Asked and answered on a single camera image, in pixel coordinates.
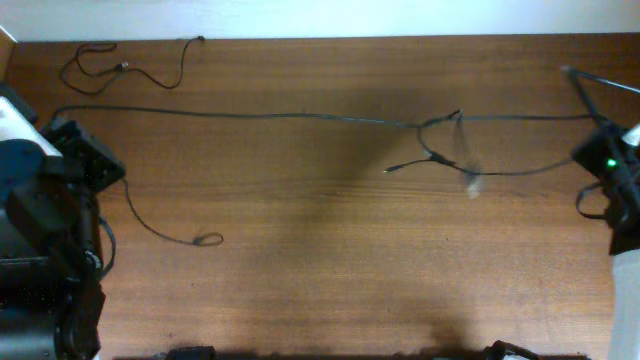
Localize thin black usb cable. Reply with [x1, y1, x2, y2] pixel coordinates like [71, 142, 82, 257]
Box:
[59, 34, 206, 97]

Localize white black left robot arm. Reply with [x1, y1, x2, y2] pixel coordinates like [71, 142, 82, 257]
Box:
[1, 85, 125, 359]

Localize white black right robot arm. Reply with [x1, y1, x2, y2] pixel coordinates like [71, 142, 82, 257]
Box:
[572, 122, 639, 360]

